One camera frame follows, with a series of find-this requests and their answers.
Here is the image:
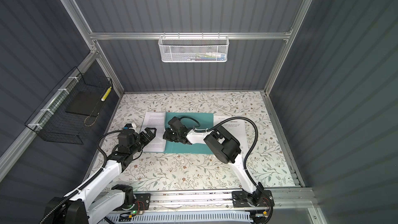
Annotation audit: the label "yellow marker pen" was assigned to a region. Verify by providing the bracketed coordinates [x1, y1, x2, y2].
[101, 86, 112, 102]

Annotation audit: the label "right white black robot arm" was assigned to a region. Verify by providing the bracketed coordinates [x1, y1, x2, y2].
[163, 117, 275, 209]

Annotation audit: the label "white paper stack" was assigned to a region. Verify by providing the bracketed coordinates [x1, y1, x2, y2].
[222, 119, 249, 160]

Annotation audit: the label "teal green file folder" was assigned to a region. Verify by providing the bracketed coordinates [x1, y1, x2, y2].
[163, 112, 215, 155]

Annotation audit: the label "black wire mesh basket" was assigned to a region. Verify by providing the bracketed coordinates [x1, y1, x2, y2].
[25, 69, 113, 145]

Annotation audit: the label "white slotted cable duct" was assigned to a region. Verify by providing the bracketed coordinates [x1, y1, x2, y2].
[107, 211, 254, 224]

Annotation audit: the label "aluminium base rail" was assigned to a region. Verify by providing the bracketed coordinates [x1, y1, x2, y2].
[140, 187, 319, 213]

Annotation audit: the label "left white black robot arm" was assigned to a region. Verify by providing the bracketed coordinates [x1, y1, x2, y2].
[40, 124, 157, 224]

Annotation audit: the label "black flat pad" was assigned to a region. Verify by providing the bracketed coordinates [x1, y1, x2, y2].
[65, 92, 105, 117]

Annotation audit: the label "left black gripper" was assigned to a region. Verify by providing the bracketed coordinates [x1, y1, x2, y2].
[129, 127, 155, 156]

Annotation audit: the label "pens in white basket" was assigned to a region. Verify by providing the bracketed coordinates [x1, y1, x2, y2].
[183, 52, 227, 62]

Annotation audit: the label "white printed paper sheet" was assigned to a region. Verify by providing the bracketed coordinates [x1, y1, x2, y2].
[141, 112, 166, 152]

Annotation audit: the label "white wire mesh basket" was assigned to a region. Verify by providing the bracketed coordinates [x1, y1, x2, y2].
[158, 36, 230, 63]

